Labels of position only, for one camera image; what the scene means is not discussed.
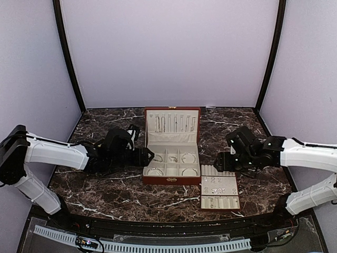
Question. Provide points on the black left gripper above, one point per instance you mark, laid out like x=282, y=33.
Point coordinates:
x=141, y=159

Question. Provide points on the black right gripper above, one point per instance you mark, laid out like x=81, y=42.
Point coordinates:
x=224, y=163

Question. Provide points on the brown jewelry display tray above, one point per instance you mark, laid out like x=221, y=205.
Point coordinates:
x=219, y=190

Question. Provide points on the red wooden jewelry box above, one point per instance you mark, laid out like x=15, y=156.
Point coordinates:
x=172, y=133

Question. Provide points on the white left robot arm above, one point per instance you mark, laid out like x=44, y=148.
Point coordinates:
x=20, y=148

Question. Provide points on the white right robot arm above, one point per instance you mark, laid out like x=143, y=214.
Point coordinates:
x=283, y=152

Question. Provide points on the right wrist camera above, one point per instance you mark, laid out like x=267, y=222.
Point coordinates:
x=242, y=140

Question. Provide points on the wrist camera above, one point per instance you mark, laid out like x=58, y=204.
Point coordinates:
x=242, y=140
x=118, y=140

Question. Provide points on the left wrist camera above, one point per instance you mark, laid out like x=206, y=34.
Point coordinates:
x=118, y=140

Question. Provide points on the white slotted cable duct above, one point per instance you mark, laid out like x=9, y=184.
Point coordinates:
x=140, y=244

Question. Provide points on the black right frame post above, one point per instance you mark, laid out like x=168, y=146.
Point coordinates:
x=272, y=55

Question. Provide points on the black frame post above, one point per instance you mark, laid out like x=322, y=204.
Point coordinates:
x=67, y=55
x=272, y=55

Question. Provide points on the black left frame post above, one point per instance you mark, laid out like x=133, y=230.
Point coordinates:
x=67, y=55

